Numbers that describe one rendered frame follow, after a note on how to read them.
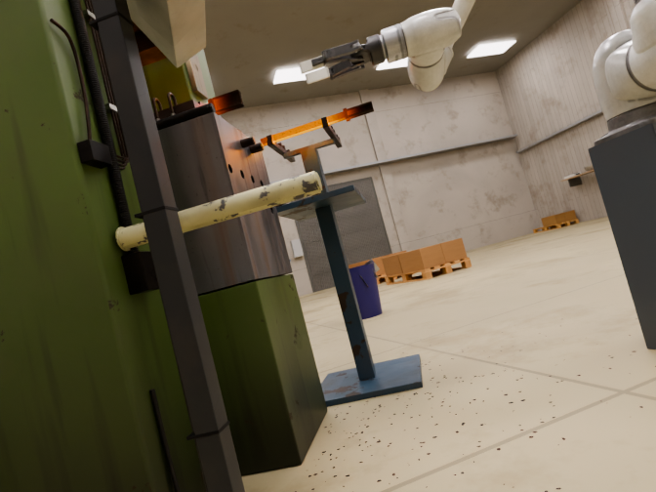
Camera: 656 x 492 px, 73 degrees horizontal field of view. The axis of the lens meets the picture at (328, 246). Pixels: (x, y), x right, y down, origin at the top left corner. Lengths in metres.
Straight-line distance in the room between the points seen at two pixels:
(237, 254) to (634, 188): 1.07
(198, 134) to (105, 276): 0.45
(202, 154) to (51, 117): 0.34
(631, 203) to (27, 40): 1.51
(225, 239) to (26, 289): 0.43
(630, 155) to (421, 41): 0.64
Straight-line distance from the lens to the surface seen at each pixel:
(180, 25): 0.92
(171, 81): 1.78
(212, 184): 1.19
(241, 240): 1.15
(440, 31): 1.32
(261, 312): 1.14
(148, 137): 0.77
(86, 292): 1.01
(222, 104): 1.40
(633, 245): 1.50
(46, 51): 1.14
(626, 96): 1.48
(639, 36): 1.40
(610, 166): 1.50
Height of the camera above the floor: 0.44
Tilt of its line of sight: 3 degrees up
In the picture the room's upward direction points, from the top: 15 degrees counter-clockwise
